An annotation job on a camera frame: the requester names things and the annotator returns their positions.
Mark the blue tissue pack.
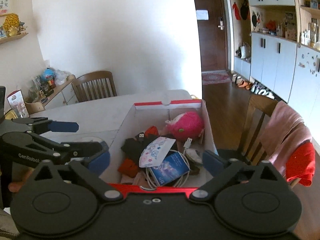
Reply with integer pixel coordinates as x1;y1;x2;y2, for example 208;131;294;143
147;151;190;186

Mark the white USB cable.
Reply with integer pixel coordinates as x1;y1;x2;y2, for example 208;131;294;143
145;137;194;189

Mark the red white cardboard box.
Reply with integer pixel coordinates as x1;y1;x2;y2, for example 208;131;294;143
100;99;217;184

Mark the white sideboard with clutter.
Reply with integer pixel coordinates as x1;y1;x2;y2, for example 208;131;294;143
24;68;78;114

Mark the red cloth on chair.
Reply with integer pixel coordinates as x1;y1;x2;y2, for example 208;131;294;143
285;142;316;187

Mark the brown wooden chair far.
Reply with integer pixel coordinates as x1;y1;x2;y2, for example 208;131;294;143
72;70;117;102

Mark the wooden chair with scarf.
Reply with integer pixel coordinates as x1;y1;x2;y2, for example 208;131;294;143
217;93;313;188

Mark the red garment in box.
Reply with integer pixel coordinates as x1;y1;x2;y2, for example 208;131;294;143
118;126;159;178

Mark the white small plush toy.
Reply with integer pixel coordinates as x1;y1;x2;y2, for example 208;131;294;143
185;148;203;165

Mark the pink scarf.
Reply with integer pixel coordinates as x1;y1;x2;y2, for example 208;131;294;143
259;101;312;175

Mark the pink garment in box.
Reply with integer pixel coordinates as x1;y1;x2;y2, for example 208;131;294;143
120;172;149;188

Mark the black glove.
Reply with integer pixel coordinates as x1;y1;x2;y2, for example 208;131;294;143
121;134;159;165

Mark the pink plush toy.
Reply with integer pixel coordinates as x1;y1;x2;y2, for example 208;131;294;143
165;111;204;142

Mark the patterned face mask pack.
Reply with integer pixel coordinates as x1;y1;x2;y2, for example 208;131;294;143
139;137;176;168

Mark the red doormat rug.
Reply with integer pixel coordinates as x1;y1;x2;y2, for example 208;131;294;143
202;70;232;85

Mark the brown entrance door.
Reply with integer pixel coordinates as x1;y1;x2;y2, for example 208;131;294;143
194;0;228;72

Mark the wall shelf with flowers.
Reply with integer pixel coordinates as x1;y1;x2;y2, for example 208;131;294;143
1;0;28;44

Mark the white wall cabinet unit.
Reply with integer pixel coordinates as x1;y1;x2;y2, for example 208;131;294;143
226;0;320;126

